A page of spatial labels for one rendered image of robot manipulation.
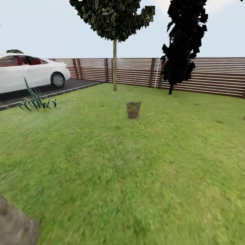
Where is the wicker basket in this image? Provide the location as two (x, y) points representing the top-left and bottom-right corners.
(126, 102), (141, 119)

